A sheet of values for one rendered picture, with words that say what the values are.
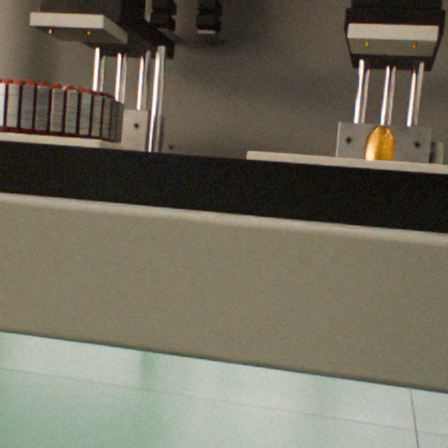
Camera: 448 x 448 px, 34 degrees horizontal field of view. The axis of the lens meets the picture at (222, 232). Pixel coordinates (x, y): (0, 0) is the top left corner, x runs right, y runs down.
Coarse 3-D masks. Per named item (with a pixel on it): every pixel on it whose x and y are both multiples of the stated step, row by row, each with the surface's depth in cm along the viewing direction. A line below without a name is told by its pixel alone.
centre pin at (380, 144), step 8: (376, 128) 48; (384, 128) 48; (368, 136) 48; (376, 136) 48; (384, 136) 48; (392, 136) 48; (368, 144) 48; (376, 144) 48; (384, 144) 48; (392, 144) 48; (368, 152) 48; (376, 152) 48; (384, 152) 48; (392, 152) 48; (384, 160) 48; (392, 160) 48
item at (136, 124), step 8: (128, 112) 65; (136, 112) 65; (144, 112) 65; (128, 120) 65; (136, 120) 65; (144, 120) 65; (128, 128) 65; (136, 128) 65; (144, 128) 65; (160, 128) 68; (128, 136) 65; (136, 136) 65; (144, 136) 65; (160, 136) 68; (120, 144) 65; (128, 144) 65; (136, 144) 65; (144, 144) 65; (160, 144) 69
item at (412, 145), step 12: (348, 132) 61; (360, 132) 61; (396, 132) 60; (408, 132) 60; (420, 132) 59; (348, 144) 61; (360, 144) 61; (396, 144) 60; (408, 144) 60; (420, 144) 59; (336, 156) 61; (348, 156) 61; (360, 156) 61; (396, 156) 60; (408, 156) 60; (420, 156) 60
